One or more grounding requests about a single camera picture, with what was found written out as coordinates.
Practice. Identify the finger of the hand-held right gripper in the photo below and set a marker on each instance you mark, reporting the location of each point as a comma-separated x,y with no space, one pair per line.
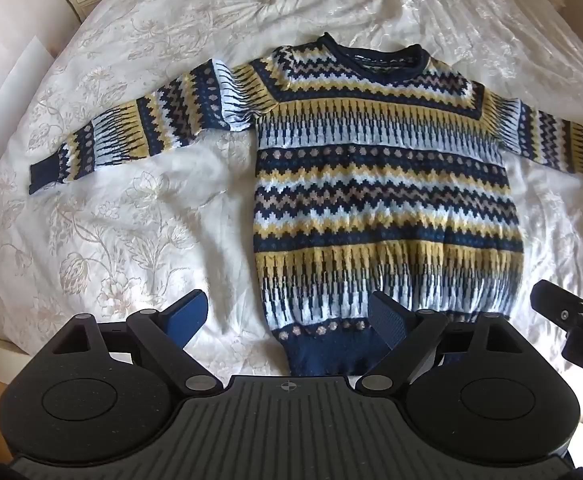
554,300

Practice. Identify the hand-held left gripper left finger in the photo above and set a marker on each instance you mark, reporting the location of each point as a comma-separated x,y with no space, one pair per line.
190,312

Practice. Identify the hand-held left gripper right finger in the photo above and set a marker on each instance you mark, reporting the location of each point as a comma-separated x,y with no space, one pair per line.
387,322

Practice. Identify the navy yellow patterned knit sweater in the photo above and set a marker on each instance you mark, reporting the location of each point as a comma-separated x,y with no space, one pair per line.
371,185

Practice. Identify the cream floral bedspread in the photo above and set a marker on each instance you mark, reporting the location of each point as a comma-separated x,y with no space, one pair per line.
136,220

